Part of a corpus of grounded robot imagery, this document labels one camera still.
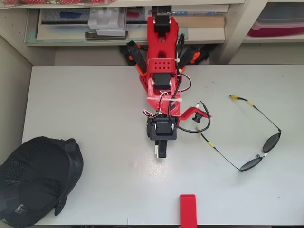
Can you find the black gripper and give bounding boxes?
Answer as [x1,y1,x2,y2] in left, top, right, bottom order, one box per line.
[146,114,178,159]

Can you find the black round sunglasses yellow-taped temples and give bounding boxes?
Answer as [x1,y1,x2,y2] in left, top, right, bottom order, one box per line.
[196,94,283,173]

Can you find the red perforated arm base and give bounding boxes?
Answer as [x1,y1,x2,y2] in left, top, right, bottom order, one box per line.
[139,68,152,92]

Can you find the white zip tie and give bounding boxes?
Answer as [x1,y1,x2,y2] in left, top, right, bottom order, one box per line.
[146,58,181,65]
[146,96,182,103]

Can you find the red rectangular block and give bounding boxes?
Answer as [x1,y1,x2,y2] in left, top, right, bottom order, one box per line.
[180,194,198,228]

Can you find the black orange table clamp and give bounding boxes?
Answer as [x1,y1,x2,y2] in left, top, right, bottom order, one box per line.
[118,40,149,76]
[179,45,209,66]

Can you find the wooden plank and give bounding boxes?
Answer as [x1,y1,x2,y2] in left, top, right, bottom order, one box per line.
[178,17,226,29]

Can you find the white shelf unit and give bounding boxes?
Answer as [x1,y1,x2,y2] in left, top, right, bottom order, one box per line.
[0,0,304,66]

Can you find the red and black package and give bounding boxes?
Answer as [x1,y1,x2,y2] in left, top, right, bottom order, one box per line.
[125,7,147,24]

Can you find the white molded plastic tray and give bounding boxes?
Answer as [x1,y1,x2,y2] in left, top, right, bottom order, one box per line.
[88,7,127,38]

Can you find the pink plastic storage container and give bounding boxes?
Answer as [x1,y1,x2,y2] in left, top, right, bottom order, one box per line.
[246,8,304,38]

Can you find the black package with blue item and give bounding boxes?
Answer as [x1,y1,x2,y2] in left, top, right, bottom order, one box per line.
[40,8,91,26]

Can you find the red polka dot fabric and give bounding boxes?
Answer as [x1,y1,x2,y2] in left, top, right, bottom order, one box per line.
[0,0,119,8]

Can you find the wrist camera board red mount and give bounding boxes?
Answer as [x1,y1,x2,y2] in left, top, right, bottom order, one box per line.
[178,106,214,124]

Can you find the black camera cable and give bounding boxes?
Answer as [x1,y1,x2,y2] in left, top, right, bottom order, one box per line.
[167,33,212,133]

